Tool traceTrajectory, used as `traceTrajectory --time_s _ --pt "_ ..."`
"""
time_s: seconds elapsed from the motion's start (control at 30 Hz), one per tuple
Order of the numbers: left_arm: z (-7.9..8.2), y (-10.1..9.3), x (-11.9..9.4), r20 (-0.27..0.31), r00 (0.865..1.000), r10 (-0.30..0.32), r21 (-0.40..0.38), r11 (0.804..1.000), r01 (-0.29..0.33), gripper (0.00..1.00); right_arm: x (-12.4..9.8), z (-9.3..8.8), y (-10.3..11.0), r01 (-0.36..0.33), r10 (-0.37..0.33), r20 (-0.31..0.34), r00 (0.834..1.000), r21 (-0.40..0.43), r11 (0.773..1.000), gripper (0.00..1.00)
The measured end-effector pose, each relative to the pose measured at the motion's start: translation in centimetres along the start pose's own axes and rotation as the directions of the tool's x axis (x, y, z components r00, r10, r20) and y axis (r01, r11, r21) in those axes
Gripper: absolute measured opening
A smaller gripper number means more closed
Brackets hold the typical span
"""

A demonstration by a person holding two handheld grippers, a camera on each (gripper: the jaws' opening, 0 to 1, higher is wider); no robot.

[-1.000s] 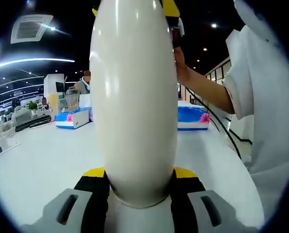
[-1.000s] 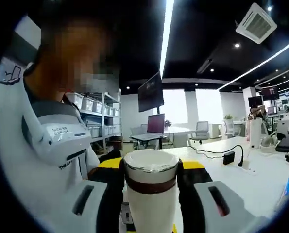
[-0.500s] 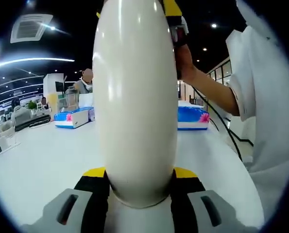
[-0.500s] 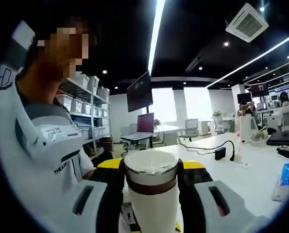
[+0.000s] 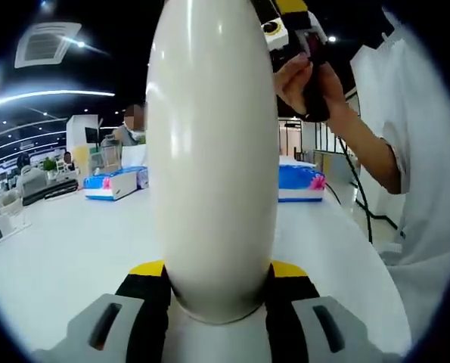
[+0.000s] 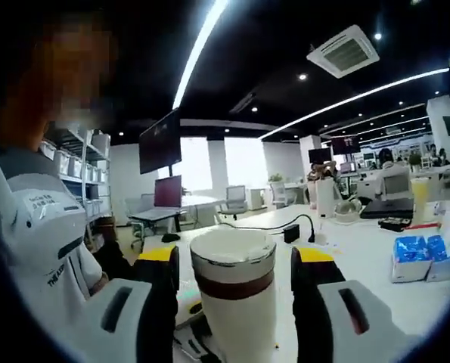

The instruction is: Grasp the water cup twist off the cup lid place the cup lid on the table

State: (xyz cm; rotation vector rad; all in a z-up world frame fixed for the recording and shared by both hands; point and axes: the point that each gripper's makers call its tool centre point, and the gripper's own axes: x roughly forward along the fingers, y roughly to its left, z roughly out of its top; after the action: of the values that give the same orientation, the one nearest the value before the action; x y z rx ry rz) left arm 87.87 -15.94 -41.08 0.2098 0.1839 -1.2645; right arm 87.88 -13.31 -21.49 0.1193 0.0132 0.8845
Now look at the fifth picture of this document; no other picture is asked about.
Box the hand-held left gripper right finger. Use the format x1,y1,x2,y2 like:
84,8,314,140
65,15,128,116
265,259,404,363

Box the white table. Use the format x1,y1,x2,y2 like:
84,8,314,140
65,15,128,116
0,154,413,363

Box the white water cup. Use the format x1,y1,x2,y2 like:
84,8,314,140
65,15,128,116
145,0,281,325

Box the person in white shirt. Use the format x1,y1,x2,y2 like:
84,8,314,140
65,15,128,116
350,9,450,228

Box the person's white shirt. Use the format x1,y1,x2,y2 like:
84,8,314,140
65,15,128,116
375,113,450,330

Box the glass bowl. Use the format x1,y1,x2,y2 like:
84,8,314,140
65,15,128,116
0,192,23,213

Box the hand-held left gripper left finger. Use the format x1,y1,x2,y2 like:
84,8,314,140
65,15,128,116
30,260,172,363

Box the small potted plant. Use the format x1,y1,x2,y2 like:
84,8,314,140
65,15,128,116
42,157,58,179

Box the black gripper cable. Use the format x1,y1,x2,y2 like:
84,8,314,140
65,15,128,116
337,135,377,247

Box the wooden low cabinet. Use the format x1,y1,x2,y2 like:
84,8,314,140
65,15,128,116
313,149,358,175

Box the blue tissue pack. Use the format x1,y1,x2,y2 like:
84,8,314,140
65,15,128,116
83,167,151,204
277,157,327,203

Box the black flat device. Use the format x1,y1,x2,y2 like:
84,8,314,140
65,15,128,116
21,178,79,207

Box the ceiling air conditioner vent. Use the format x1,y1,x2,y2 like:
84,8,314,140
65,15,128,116
14,21,82,69

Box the curved ceiling light strip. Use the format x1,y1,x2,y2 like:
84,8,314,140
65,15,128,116
0,89,115,113

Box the person's right hand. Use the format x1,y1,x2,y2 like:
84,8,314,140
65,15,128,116
273,56,353,119

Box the pale yellow drink cup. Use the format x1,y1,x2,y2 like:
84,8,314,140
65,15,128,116
74,145,92,178

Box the grey office chair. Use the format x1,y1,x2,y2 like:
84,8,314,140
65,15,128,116
21,172,47,194

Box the clear plastic container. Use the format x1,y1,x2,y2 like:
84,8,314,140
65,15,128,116
0,206,33,239

